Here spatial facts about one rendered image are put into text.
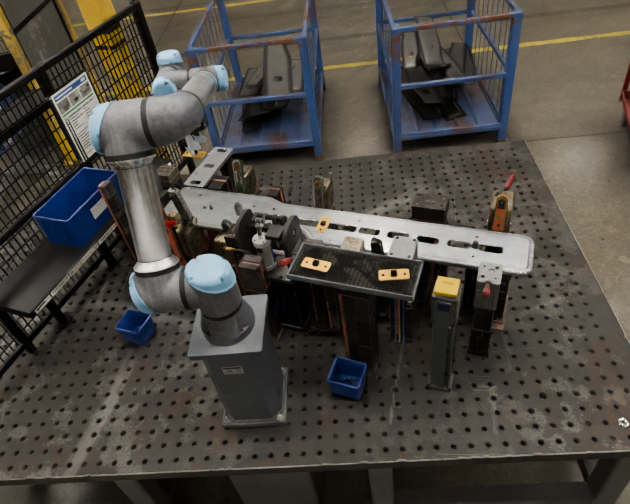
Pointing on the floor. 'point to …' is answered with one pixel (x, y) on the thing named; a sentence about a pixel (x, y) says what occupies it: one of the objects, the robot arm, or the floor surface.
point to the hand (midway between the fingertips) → (193, 150)
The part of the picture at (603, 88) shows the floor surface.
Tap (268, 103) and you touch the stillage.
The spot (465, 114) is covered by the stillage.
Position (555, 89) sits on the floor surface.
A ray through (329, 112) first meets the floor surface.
